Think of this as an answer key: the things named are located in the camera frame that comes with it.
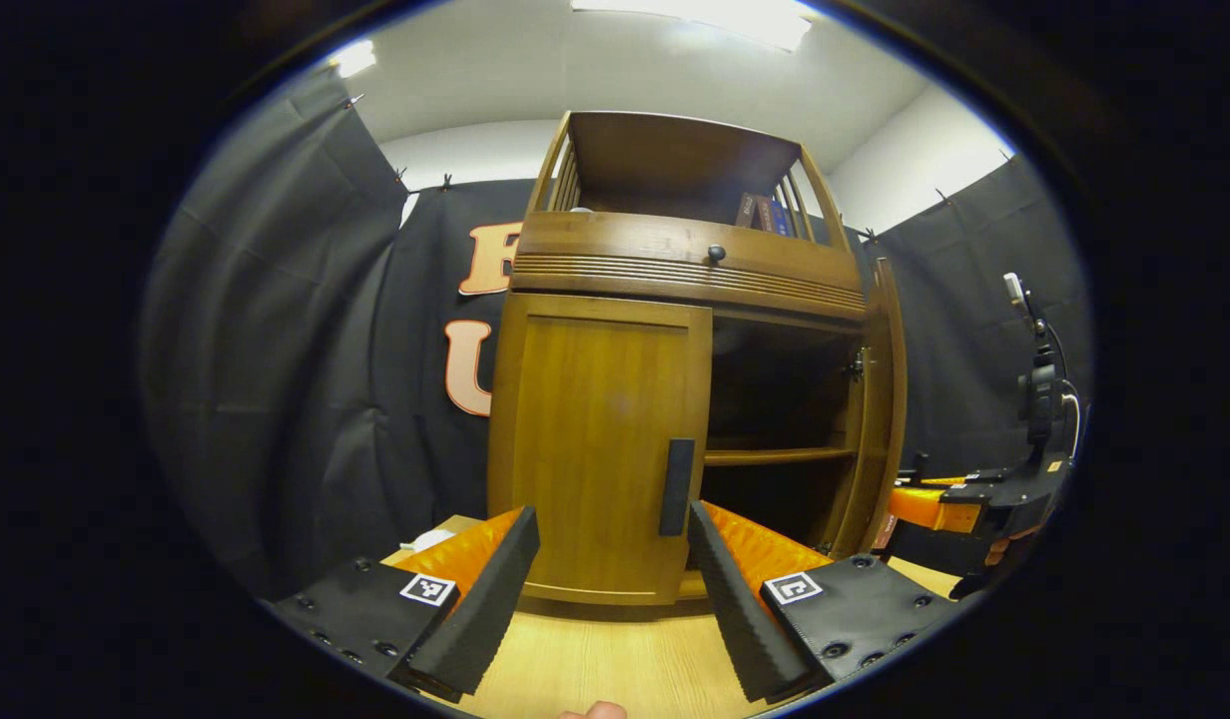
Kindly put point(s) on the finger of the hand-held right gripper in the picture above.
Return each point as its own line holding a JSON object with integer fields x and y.
{"x": 934, "y": 509}
{"x": 915, "y": 469}

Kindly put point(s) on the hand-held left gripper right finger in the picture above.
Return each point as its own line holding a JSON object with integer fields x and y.
{"x": 735, "y": 619}

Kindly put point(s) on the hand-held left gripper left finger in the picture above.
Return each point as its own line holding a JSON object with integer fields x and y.
{"x": 485, "y": 619}

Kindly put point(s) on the wooden shoe cabinet door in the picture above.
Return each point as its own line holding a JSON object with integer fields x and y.
{"x": 880, "y": 399}
{"x": 585, "y": 449}

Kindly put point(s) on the wooden double-door shoe cabinet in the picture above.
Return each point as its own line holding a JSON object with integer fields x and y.
{"x": 665, "y": 160}

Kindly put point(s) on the wooden cabinet inner shelf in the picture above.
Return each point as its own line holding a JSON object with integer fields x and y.
{"x": 775, "y": 455}

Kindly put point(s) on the wooden cabinet drawer with knob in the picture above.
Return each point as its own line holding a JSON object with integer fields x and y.
{"x": 615, "y": 240}

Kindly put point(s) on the white crumpled tissue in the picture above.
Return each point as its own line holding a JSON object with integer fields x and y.
{"x": 427, "y": 539}

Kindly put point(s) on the black backdrop cloth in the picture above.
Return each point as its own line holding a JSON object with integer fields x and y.
{"x": 306, "y": 350}

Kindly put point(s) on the ceiling light panel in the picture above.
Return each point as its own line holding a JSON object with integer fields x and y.
{"x": 695, "y": 18}

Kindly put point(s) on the ceiling light strip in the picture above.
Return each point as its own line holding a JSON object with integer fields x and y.
{"x": 353, "y": 58}

